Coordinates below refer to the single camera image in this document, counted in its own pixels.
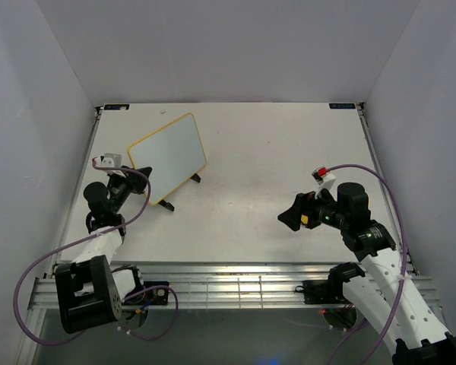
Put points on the yellow framed small whiteboard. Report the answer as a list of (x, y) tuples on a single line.
[(175, 155)]

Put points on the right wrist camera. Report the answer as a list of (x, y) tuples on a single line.
[(325, 180)]

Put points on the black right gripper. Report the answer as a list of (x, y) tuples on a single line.
[(291, 217)]

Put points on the black yellow whiteboard eraser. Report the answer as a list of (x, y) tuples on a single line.
[(304, 220)]

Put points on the blue label sticker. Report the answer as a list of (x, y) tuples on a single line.
[(342, 106), (116, 107)]

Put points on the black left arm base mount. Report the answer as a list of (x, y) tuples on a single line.
[(159, 296)]

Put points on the aluminium frame rail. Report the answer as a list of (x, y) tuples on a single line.
[(207, 286)]

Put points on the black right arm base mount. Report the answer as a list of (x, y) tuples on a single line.
[(320, 292)]

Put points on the blue label sticker left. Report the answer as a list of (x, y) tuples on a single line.
[(116, 107)]

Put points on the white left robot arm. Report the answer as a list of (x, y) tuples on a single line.
[(90, 293)]

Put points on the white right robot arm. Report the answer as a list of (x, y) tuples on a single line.
[(376, 283)]

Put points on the metal wire whiteboard stand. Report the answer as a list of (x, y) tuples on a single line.
[(175, 194)]

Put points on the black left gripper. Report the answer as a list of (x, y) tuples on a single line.
[(137, 187)]

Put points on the blue label sticker right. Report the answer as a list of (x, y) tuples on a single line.
[(342, 106)]

